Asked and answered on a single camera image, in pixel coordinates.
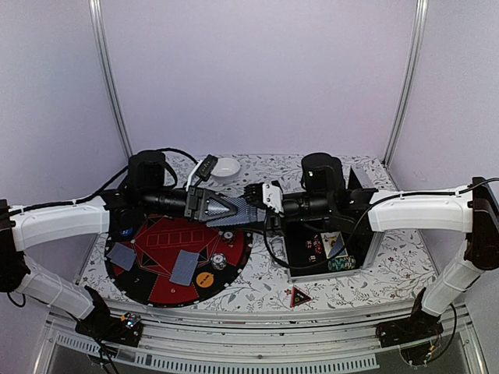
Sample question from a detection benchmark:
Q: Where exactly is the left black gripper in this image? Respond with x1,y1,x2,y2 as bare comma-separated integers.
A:
141,185,239,225

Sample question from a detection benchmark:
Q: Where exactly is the red black 100 chip stack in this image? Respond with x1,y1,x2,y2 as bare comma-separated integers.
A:
222,231,236,245

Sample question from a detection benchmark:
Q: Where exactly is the dealt blue playing cards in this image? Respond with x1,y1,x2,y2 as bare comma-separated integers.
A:
170,250,200,287

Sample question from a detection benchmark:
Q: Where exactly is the orange big blind button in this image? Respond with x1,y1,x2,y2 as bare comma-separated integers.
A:
196,272,214,288

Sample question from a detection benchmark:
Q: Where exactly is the blue small blind button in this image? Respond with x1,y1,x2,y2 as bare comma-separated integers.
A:
120,228,133,237

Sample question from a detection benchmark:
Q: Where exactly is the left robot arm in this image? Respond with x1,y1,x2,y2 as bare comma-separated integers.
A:
1,150,252,338

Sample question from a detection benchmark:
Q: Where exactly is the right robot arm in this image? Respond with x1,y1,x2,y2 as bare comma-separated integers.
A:
239,153,498,340

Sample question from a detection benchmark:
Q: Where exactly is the round red black poker mat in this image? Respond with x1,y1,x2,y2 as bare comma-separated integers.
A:
104,216,253,308

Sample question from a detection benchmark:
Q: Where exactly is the red dice group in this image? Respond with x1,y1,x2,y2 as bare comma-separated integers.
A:
305,237,324,263

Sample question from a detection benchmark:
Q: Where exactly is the white ceramic bowl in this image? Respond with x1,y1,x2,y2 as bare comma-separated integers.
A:
211,157,241,182

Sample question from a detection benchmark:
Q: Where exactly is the boxed card deck ace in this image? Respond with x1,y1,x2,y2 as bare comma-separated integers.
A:
320,231,348,259

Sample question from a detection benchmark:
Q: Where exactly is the aluminium poker chip case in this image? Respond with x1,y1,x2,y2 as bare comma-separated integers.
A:
269,165,384,281

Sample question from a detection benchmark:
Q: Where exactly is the lower poker chip row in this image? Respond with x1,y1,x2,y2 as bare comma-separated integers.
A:
327,256,356,272

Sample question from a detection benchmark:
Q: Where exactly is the red black triangle card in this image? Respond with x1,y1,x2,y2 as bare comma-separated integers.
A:
290,287,312,308

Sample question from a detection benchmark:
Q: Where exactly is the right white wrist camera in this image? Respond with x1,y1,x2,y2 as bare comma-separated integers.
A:
242,181,284,214

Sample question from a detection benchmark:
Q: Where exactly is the front aluminium rail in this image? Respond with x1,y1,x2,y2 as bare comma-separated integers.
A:
34,302,488,373

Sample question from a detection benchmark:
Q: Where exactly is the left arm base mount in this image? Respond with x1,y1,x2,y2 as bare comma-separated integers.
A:
75,310,143,348

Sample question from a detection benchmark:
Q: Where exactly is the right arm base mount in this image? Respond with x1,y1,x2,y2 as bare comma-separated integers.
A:
375,311,444,348

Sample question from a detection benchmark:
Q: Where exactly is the right aluminium frame post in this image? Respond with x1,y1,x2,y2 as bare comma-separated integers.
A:
382,0,429,169

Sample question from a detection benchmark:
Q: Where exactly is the aluminium frame post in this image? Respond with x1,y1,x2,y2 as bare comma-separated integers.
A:
382,0,429,169
88,0,133,157

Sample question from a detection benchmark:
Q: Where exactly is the left aluminium frame post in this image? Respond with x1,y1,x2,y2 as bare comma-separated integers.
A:
88,0,133,157

